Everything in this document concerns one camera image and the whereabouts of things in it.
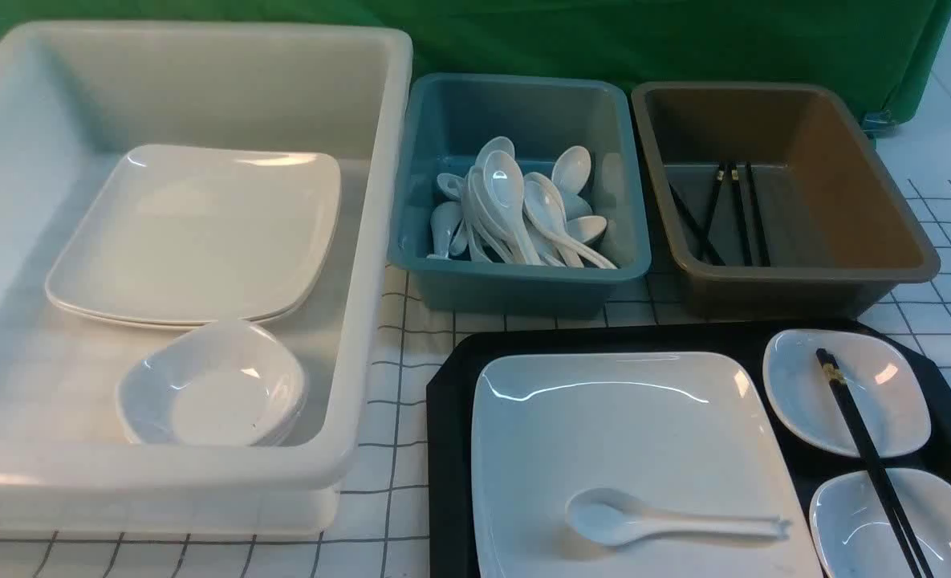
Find white square rice plate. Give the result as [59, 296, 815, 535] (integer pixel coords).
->
[470, 352, 823, 577]

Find white spoon from tray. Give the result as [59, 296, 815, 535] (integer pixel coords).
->
[564, 487, 791, 547]

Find small white dish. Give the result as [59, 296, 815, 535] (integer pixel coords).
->
[762, 328, 933, 458]
[809, 468, 951, 577]

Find black chopstick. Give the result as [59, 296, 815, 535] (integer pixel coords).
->
[824, 353, 935, 578]
[815, 348, 925, 578]

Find pile of white spoons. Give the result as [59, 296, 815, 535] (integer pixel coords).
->
[427, 136, 616, 270]

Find blue plastic bin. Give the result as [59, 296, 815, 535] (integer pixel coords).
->
[388, 73, 652, 318]

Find black chopsticks in bin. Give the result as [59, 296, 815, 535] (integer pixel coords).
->
[665, 161, 773, 267]

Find stacked small white dishes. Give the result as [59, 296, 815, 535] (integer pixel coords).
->
[115, 320, 310, 446]

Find stacked white square plates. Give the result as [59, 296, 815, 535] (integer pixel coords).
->
[43, 144, 343, 327]

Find large white plastic bin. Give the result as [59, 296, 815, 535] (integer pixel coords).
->
[0, 21, 413, 541]

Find brown plastic bin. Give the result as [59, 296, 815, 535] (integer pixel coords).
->
[632, 82, 941, 320]

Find metal clip on backdrop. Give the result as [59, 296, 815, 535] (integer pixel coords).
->
[860, 110, 900, 141]

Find green backdrop cloth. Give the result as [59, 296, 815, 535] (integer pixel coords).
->
[0, 1, 951, 124]

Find white checked tablecloth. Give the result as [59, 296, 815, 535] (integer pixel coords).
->
[0, 178, 951, 578]

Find black serving tray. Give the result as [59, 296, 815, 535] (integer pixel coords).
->
[426, 319, 951, 577]

